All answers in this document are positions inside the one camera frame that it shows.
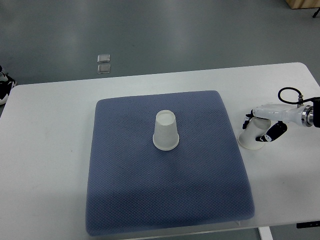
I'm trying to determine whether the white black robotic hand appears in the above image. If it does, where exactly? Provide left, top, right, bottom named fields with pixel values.
left=242, top=104, right=306, bottom=143

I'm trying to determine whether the black tripod leg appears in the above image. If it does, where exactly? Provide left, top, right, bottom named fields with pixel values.
left=312, top=8, right=320, bottom=18

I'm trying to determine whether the black table control panel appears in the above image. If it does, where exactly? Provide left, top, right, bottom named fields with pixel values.
left=296, top=221, right=320, bottom=229

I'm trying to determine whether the upper metal floor plate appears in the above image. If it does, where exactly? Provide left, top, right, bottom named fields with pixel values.
left=97, top=53, right=111, bottom=63

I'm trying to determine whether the blue grey textured cushion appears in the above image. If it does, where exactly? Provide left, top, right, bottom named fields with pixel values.
left=86, top=90, right=255, bottom=236

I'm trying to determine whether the white table leg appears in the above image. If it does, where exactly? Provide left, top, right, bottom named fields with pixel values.
left=258, top=226, right=273, bottom=240

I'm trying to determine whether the white paper cup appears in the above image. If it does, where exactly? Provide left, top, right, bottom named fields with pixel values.
left=152, top=110, right=180, bottom=151
left=237, top=117, right=271, bottom=150

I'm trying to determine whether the wooden furniture corner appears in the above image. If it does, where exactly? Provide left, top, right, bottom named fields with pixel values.
left=285, top=0, right=320, bottom=10

